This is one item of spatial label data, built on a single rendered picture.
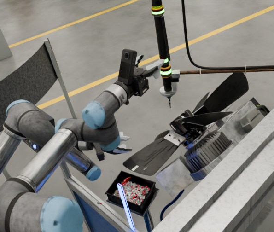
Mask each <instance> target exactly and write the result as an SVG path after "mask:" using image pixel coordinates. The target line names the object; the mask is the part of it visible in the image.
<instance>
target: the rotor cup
mask: <svg viewBox="0 0 274 232"><path fill-rule="evenodd" d="M182 116H184V117H189V116H194V115H193V114H192V112H191V111H190V110H189V109H187V110H185V111H184V112H183V113H181V114H180V115H179V116H178V117H177V118H175V119H174V120H173V121H172V122H171V123H170V124H169V125H170V127H171V128H172V129H173V130H174V128H175V129H176V130H174V131H175V133H177V134H179V135H181V136H183V137H185V138H186V140H185V141H184V142H183V143H182V145H183V146H184V147H185V146H187V145H188V144H190V143H192V142H193V141H194V140H195V139H196V138H198V137H199V136H200V135H201V134H202V133H203V132H204V131H205V130H206V129H207V126H204V127H203V128H194V129H191V128H190V127H189V126H184V125H181V124H182V123H183V121H181V120H178V119H181V118H183V117H182ZM176 120H178V121H176ZM171 125H172V126H173V127H174V128H173V127H172V126H171Z"/></svg>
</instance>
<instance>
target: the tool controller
mask: <svg viewBox="0 0 274 232"><path fill-rule="evenodd" d="M34 106H35V105H34ZM35 107H36V108H37V109H38V110H39V111H40V112H41V113H42V114H43V115H44V116H45V117H46V118H47V119H48V120H49V122H50V123H51V124H52V125H53V126H54V127H55V122H54V118H52V117H51V116H50V115H48V114H47V113H45V112H44V111H43V110H41V109H40V108H38V107H37V106H35ZM29 140H30V139H28V138H27V141H26V140H24V139H23V140H22V141H23V142H24V143H26V144H27V145H28V146H29V147H30V148H31V149H33V150H34V151H35V152H36V153H38V152H39V150H40V149H41V148H42V147H41V146H39V145H38V144H36V143H35V142H33V141H31V142H32V145H30V144H29ZM34 144H35V145H36V149H35V148H34V147H33V145H34Z"/></svg>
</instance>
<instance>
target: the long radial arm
mask: <svg viewBox="0 0 274 232"><path fill-rule="evenodd" d="M253 108H256V106H255V105H254V104H253V103H252V102H251V101H248V102H246V103H244V104H243V105H241V106H240V107H239V108H238V109H237V110H236V111H235V112H234V113H233V114H232V115H231V116H230V117H228V118H227V119H226V120H225V121H224V122H223V123H222V124H221V125H220V126H219V127H218V128H216V129H217V131H218V133H220V132H223V133H224V134H225V135H226V137H227V138H228V139H229V140H231V139H235V140H236V141H237V142H238V143H239V142H240V141H241V140H242V139H243V138H244V137H245V136H246V135H247V134H248V133H249V132H248V133H246V132H245V131H244V130H243V128H242V125H241V123H240V121H239V120H240V118H241V117H242V116H243V115H244V114H245V113H247V112H248V111H249V110H251V109H253Z"/></svg>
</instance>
